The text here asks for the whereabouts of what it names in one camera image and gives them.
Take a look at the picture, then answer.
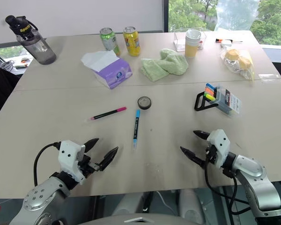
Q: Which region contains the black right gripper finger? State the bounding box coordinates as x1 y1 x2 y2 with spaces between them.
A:
179 146 206 168
193 130 210 142

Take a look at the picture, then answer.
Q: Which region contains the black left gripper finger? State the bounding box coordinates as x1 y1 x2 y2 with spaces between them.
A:
84 137 100 154
98 146 119 172

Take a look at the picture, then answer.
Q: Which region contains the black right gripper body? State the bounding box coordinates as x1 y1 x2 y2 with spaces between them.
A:
205 144 218 165

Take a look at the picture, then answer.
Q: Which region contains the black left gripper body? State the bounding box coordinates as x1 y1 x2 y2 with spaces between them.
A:
77 153 101 179

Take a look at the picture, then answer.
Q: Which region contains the pink marker pen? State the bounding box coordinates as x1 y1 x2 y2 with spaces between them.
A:
86 106 127 122

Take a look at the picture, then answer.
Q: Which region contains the blue marker pen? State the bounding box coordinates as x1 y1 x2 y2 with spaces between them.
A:
132 109 141 151

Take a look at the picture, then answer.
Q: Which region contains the clear acrylic box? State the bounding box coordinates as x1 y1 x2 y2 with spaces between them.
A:
173 27 207 52

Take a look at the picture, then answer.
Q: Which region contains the white rounded shape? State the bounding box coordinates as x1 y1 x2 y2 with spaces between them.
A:
177 188 205 218
112 193 143 216

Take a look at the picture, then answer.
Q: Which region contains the black tape roll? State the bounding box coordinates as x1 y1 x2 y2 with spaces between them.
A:
137 96 152 110

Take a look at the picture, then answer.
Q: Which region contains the grey robot torso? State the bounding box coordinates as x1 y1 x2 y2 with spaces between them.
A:
76 212 203 225

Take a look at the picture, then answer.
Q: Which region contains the purple tissue pack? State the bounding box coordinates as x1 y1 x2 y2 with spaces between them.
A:
81 50 133 90

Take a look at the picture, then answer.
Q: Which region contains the green towel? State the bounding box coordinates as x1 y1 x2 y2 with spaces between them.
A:
140 48 189 83

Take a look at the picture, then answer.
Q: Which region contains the plastic bag with yellow items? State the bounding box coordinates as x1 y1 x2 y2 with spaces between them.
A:
220 45 256 81

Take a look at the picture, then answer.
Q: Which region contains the yellow paper cup stack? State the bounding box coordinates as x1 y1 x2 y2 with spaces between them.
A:
185 29 202 59

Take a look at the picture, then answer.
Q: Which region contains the green drink can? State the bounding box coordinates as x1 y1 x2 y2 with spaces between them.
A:
100 27 121 57

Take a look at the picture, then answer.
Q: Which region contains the white orange small device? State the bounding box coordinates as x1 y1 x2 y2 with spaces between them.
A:
13 58 29 69

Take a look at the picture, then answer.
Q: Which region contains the yellow drink can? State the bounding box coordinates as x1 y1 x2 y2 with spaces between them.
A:
123 26 141 57

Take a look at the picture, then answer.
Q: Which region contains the grey sports water bottle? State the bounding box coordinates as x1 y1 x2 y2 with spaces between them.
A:
5 15 57 66

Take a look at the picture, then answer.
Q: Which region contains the clear plastic window sheet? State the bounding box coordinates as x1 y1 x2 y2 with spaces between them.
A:
214 0 261 31

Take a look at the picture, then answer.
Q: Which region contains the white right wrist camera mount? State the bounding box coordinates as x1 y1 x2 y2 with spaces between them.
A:
206 129 230 169

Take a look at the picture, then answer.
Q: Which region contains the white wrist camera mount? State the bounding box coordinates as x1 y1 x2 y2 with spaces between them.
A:
58 140 87 185
206 129 230 169

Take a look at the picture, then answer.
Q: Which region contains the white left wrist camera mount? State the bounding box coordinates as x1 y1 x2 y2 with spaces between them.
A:
58 140 87 185

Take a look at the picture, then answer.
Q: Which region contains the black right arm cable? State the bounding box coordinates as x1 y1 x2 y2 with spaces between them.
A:
204 161 251 215

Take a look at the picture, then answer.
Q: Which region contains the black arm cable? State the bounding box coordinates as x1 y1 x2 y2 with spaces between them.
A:
204 161 251 215
33 141 61 188

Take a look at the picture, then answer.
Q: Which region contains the marker set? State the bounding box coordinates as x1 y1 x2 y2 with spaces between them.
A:
194 82 242 117

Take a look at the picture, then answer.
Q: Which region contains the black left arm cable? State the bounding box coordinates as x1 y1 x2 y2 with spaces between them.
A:
33 141 61 188

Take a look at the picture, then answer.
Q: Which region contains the thin white cable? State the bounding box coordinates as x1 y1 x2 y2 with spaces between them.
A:
154 191 177 212

